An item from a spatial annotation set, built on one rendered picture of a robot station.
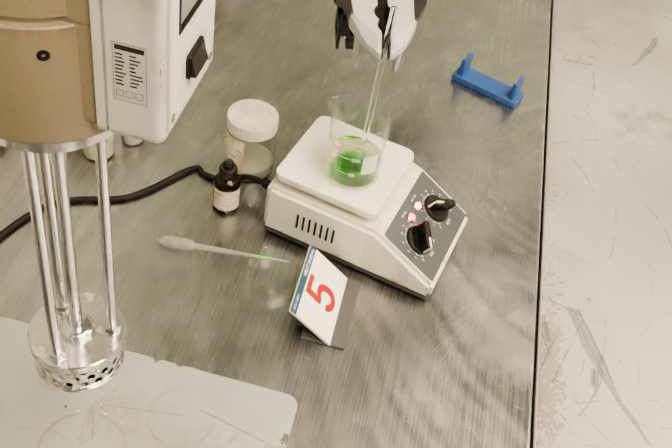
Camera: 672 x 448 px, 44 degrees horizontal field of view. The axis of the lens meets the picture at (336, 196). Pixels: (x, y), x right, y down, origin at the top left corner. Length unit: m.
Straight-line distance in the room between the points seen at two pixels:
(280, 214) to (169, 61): 0.53
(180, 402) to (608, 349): 0.45
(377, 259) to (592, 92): 0.53
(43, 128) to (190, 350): 0.44
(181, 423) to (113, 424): 0.06
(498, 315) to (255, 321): 0.26
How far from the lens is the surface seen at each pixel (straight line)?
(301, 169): 0.88
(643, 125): 1.26
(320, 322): 0.84
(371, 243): 0.87
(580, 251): 1.02
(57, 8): 0.39
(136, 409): 0.78
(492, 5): 1.42
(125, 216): 0.94
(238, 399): 0.79
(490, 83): 1.21
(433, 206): 0.91
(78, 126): 0.43
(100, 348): 0.62
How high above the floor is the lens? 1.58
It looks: 43 degrees down
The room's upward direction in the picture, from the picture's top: 11 degrees clockwise
